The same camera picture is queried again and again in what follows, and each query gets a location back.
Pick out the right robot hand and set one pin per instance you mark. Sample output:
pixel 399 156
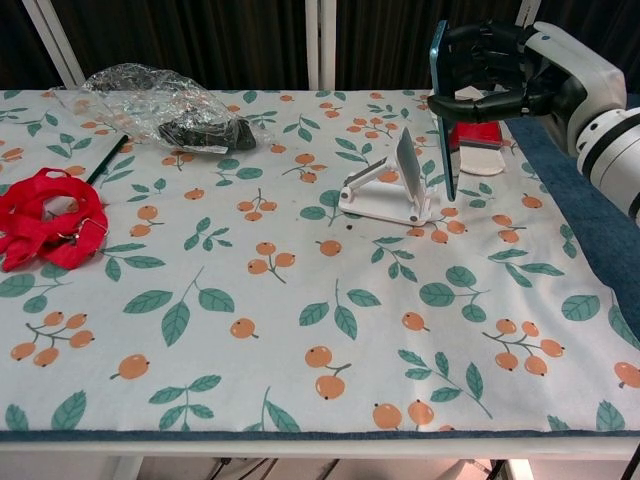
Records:
pixel 570 65

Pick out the black smartphone blue case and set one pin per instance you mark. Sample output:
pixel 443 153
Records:
pixel 447 150

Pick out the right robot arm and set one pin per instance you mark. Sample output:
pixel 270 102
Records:
pixel 610 150

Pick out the white folding phone stand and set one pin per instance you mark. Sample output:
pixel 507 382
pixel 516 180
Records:
pixel 380 202

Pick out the red and white object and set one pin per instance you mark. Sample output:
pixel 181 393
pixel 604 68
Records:
pixel 482 162

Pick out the floral print tablecloth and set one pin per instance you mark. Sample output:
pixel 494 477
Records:
pixel 280 280

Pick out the black pleated curtain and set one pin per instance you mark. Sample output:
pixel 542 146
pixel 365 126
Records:
pixel 190 40

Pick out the clear plastic bag black contents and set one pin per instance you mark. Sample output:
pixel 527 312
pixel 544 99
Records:
pixel 170 107

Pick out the dark green stick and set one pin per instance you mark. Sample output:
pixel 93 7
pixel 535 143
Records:
pixel 107 159

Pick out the white frame post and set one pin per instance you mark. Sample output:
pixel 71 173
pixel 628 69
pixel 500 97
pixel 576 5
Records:
pixel 52 40
pixel 320 45
pixel 530 12

